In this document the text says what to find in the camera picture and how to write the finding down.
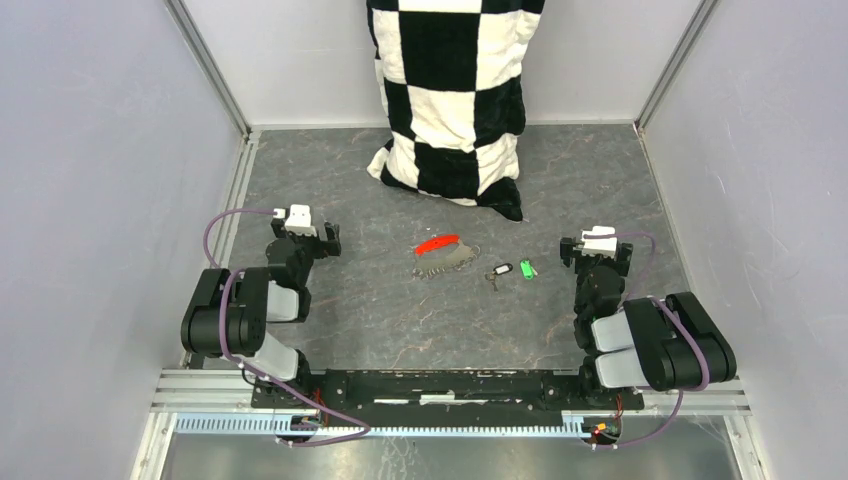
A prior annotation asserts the white slotted cable duct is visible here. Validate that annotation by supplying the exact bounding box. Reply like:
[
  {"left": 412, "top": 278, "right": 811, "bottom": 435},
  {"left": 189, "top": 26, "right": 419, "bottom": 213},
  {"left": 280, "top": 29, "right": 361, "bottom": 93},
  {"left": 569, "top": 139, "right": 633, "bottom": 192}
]
[{"left": 175, "top": 413, "right": 590, "bottom": 439}]

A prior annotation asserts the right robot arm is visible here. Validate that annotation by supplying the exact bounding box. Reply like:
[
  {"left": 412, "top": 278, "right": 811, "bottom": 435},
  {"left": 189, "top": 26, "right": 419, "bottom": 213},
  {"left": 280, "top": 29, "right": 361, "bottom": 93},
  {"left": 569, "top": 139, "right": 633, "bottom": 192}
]
[{"left": 559, "top": 227, "right": 738, "bottom": 408}]

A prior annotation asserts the black key tag with keys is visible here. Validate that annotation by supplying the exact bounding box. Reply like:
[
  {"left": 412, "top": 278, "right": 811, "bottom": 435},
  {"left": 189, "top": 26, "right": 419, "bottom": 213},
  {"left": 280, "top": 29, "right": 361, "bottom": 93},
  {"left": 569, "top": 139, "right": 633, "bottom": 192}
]
[{"left": 484, "top": 263, "right": 514, "bottom": 292}]

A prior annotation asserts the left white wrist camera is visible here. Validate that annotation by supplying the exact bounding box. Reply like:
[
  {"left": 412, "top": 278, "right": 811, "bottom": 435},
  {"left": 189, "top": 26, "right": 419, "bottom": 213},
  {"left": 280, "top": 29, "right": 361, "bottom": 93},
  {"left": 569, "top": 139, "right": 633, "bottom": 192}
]
[{"left": 271, "top": 204, "right": 317, "bottom": 238}]

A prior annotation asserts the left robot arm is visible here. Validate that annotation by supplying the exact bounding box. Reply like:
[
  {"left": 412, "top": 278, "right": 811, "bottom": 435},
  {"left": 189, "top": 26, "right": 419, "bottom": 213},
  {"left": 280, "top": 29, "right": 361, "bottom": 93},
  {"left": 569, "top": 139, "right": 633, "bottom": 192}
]
[{"left": 180, "top": 219, "right": 341, "bottom": 408}]

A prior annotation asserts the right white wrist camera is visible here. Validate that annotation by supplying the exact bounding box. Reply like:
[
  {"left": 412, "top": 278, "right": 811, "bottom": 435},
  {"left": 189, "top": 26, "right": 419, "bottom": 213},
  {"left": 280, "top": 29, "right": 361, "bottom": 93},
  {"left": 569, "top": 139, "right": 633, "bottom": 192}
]
[{"left": 580, "top": 225, "right": 618, "bottom": 258}]

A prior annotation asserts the black white checkered pillow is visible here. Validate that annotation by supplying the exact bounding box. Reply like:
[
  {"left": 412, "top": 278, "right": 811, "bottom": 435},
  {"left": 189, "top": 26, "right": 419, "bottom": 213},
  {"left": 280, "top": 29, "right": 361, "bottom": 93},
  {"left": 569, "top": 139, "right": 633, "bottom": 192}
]
[{"left": 366, "top": 0, "right": 545, "bottom": 222}]

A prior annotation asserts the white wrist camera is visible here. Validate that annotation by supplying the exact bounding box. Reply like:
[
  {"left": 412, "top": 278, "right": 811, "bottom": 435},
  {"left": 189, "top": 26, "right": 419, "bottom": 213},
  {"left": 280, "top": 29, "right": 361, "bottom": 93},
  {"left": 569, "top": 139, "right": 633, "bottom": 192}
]
[
  {"left": 271, "top": 204, "right": 317, "bottom": 238},
  {"left": 580, "top": 225, "right": 618, "bottom": 258}
]

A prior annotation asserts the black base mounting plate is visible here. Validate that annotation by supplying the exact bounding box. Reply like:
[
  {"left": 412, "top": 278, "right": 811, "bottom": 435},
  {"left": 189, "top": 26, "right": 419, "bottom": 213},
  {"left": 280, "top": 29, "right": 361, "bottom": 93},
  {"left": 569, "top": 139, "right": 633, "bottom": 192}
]
[{"left": 251, "top": 369, "right": 645, "bottom": 429}]

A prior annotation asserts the green key tag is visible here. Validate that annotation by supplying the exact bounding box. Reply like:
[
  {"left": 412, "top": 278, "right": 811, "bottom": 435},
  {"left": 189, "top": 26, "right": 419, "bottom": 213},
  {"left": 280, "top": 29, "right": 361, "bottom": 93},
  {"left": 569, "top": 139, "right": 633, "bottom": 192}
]
[{"left": 520, "top": 259, "right": 537, "bottom": 280}]

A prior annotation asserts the red key tag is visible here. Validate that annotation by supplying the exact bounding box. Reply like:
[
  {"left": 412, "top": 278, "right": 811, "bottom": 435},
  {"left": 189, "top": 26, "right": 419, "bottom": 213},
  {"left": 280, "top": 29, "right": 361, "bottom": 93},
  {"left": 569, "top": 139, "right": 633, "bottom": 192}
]
[{"left": 414, "top": 234, "right": 460, "bottom": 256}]

